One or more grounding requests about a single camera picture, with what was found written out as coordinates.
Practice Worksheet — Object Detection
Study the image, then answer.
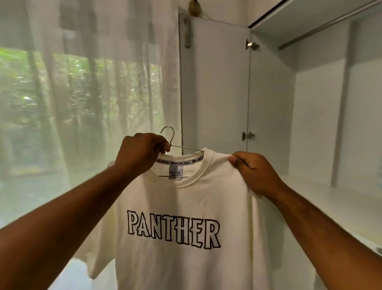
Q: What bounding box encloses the cream white garment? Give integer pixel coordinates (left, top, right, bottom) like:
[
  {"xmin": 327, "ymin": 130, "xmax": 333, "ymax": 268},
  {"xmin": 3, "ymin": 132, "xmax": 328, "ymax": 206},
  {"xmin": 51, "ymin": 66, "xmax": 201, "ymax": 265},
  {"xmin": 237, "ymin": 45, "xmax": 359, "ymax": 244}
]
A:
[{"xmin": 74, "ymin": 147, "xmax": 277, "ymax": 290}]

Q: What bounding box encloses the sheer white curtain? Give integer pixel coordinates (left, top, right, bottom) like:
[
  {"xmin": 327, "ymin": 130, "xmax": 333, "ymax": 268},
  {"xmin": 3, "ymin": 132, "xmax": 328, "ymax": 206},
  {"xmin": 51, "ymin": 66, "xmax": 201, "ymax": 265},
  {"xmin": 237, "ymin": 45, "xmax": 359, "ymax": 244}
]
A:
[{"xmin": 0, "ymin": 0, "xmax": 183, "ymax": 290}]

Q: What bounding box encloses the metal wire hanger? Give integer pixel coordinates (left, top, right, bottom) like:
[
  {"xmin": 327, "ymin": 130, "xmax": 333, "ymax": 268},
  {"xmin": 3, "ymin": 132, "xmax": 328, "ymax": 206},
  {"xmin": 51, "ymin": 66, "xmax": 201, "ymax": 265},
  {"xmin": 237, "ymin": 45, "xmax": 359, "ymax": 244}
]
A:
[{"xmin": 158, "ymin": 125, "xmax": 205, "ymax": 179}]

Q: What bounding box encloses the person's right forearm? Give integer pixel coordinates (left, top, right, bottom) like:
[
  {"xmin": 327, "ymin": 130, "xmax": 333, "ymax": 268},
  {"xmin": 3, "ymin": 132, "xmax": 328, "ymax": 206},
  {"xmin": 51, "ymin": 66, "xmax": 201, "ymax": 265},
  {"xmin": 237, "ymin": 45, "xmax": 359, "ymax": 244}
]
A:
[{"xmin": 270, "ymin": 185, "xmax": 382, "ymax": 290}]

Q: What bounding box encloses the person's left hand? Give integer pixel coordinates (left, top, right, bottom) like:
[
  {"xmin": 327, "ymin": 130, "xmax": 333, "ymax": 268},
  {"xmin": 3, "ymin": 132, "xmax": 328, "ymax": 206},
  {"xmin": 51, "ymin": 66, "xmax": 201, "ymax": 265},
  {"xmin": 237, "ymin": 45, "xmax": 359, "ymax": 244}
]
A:
[{"xmin": 113, "ymin": 132, "xmax": 173, "ymax": 180}]

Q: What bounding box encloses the metal wardrobe hanging rail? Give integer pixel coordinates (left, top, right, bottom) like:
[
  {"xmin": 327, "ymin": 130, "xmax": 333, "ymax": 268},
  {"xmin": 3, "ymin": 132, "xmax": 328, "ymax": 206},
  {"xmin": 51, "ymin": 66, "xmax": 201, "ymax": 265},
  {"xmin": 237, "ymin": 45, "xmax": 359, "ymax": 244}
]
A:
[{"xmin": 277, "ymin": 0, "xmax": 382, "ymax": 52}]

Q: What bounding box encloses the person's left forearm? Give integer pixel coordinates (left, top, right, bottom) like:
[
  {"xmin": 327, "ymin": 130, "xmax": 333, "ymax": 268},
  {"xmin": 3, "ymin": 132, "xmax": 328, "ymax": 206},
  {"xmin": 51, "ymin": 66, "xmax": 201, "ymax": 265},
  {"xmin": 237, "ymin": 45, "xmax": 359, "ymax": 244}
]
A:
[{"xmin": 0, "ymin": 164, "xmax": 135, "ymax": 290}]

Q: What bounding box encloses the person's right hand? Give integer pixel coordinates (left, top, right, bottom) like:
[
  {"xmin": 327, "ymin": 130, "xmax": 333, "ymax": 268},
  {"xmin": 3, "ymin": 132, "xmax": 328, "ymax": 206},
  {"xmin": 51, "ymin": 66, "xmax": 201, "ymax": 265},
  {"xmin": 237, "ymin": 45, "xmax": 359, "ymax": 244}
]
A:
[{"xmin": 227, "ymin": 151, "xmax": 288, "ymax": 202}]

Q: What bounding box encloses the white wooden wardrobe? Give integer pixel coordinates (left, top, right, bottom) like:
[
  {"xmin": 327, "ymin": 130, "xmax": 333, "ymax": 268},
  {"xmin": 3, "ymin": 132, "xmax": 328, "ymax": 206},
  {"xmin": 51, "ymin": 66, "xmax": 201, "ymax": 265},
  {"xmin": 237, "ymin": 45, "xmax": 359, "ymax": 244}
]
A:
[{"xmin": 178, "ymin": 0, "xmax": 382, "ymax": 290}]

